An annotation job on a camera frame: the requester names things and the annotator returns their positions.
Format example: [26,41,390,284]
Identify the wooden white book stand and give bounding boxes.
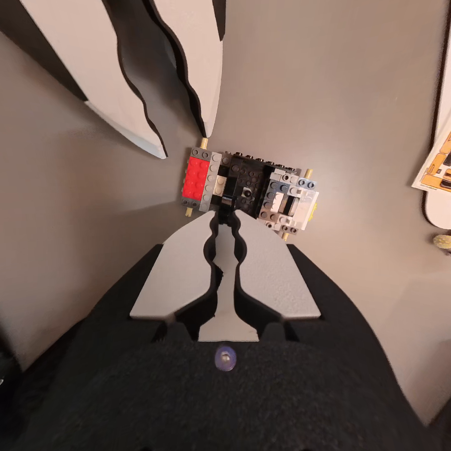
[422,0,451,229]

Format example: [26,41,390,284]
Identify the grey desk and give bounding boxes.
[0,0,451,428]

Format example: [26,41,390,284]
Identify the orange sticker sheet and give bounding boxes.
[411,130,451,193]

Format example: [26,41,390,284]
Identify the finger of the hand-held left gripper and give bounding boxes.
[20,0,168,160]
[147,0,225,138]

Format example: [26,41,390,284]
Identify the toy brick car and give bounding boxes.
[181,138,320,242]

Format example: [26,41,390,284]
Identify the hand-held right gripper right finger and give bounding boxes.
[233,210,321,321]

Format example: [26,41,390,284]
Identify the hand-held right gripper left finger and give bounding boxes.
[129,210,226,320]

